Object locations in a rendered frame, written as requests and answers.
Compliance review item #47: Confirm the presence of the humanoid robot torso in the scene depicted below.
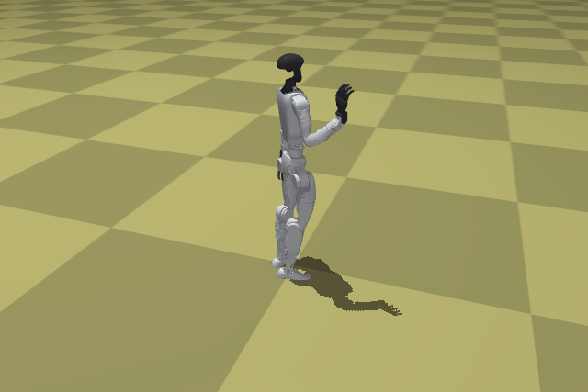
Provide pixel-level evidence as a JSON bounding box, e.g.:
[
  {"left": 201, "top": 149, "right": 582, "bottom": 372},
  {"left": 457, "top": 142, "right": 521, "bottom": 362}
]
[{"left": 277, "top": 86, "right": 308, "bottom": 176}]

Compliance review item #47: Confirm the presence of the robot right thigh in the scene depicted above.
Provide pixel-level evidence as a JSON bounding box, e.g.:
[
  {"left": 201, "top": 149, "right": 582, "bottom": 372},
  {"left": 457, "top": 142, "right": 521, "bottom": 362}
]
[{"left": 286, "top": 165, "right": 316, "bottom": 233}]

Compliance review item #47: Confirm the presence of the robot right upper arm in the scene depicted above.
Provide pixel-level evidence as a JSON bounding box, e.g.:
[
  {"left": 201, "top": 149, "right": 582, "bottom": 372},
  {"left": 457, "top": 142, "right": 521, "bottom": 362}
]
[{"left": 291, "top": 95, "right": 316, "bottom": 147}]

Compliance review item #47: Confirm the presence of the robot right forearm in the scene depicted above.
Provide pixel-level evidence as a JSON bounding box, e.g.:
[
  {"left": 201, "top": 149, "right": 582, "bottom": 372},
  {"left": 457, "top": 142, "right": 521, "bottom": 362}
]
[{"left": 306, "top": 115, "right": 348, "bottom": 146}]

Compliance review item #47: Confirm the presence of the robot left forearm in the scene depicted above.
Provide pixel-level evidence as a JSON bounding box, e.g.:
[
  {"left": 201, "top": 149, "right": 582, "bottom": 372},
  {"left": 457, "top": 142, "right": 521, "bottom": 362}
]
[{"left": 280, "top": 126, "right": 288, "bottom": 154}]

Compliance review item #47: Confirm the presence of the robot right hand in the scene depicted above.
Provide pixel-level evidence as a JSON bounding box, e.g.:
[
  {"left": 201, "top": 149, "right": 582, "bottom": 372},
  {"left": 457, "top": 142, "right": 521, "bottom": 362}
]
[{"left": 335, "top": 84, "right": 355, "bottom": 124}]

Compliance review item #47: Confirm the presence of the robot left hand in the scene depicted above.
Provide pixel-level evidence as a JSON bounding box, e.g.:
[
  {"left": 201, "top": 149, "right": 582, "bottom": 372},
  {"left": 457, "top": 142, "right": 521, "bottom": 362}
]
[{"left": 277, "top": 149, "right": 284, "bottom": 181}]

